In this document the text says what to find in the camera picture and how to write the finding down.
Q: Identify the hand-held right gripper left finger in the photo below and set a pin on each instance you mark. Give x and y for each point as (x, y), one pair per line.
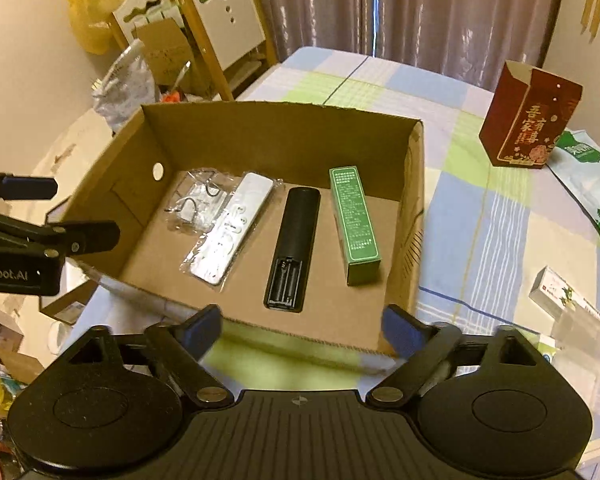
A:
(205, 332)

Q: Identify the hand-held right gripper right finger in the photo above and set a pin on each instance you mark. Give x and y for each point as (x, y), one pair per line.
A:
(396, 329)

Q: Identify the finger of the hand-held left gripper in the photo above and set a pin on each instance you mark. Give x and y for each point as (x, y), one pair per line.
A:
(25, 187)
(90, 237)

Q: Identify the white remote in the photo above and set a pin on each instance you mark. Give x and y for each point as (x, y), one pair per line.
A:
(232, 230)

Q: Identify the clear plastic bag with hooks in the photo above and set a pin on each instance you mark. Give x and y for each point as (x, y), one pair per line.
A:
(195, 200)

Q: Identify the green and white medicine box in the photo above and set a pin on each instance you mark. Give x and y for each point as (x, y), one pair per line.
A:
(355, 225)

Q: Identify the black remote control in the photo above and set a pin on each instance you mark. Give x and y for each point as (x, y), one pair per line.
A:
(295, 245)

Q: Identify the white medicine box bird print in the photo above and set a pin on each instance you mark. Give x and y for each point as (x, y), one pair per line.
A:
(565, 295)

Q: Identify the checkered cloth-covered desktop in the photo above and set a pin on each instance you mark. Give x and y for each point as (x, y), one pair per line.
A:
(480, 220)

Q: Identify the white crumpled plastic bag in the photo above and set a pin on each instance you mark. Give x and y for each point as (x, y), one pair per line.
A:
(127, 90)

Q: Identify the orange crumpled wrapper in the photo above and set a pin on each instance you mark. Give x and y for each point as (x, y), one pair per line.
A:
(171, 96)

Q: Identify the metal spoon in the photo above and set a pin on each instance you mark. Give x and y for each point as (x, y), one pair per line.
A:
(182, 77)

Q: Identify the yellow plastic bag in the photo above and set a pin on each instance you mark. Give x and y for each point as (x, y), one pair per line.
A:
(97, 10)

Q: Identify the small brown cardboard box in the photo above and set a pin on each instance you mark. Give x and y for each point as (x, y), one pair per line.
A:
(167, 55)

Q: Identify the small white carved chair back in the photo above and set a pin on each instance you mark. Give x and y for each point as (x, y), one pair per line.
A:
(140, 17)

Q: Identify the red gift box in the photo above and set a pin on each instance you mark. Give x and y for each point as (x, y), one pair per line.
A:
(522, 120)

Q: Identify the green printed snack bag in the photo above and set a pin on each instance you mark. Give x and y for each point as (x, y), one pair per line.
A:
(592, 180)

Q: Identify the large white carved chair back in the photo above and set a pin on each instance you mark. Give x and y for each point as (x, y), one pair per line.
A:
(230, 25)

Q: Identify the mauve shiny curtain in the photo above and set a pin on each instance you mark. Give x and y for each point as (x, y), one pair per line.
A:
(405, 15)

